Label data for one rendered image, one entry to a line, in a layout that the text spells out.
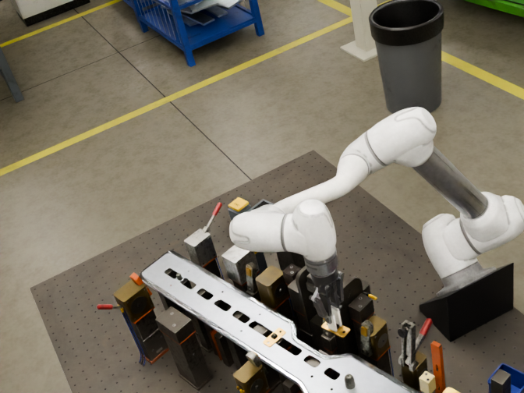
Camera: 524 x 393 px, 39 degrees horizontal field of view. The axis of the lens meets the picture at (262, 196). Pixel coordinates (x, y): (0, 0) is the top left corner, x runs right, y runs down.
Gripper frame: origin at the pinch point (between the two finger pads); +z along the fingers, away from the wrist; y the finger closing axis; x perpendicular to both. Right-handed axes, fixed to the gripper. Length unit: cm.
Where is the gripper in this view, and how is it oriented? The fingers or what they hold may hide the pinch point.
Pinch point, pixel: (333, 318)
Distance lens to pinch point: 215.7
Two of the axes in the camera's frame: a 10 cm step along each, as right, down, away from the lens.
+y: -6.6, 5.4, -5.2
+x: 7.2, 2.7, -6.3
